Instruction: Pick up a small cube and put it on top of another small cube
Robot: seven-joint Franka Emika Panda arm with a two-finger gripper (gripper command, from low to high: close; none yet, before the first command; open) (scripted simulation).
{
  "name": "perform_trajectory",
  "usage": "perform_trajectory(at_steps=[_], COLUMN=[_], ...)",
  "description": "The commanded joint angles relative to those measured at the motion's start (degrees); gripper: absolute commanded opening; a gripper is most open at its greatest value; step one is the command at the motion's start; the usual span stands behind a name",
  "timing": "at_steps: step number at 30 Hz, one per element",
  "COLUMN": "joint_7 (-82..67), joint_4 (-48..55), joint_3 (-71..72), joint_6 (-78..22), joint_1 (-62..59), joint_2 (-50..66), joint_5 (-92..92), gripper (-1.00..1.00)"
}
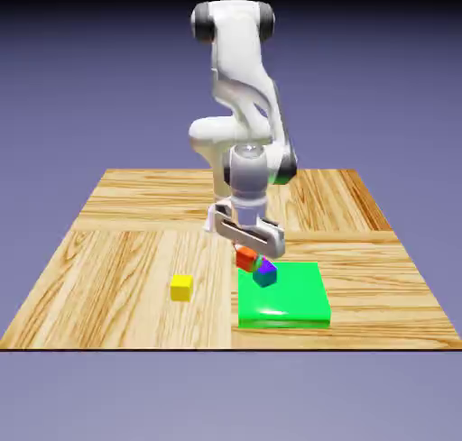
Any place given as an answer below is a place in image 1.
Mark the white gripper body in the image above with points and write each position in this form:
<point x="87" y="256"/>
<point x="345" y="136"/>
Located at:
<point x="252" y="236"/>

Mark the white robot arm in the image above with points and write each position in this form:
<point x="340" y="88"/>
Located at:
<point x="238" y="69"/>

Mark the small red cube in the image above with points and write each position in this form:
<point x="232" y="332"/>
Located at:
<point x="246" y="257"/>

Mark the small purple cube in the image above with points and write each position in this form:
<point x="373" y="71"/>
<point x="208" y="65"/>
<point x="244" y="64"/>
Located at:
<point x="265" y="270"/>

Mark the small yellow cube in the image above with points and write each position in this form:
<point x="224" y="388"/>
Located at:
<point x="181" y="287"/>

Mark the large green box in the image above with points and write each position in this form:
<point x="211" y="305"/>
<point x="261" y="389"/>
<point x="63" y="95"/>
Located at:
<point x="288" y="296"/>

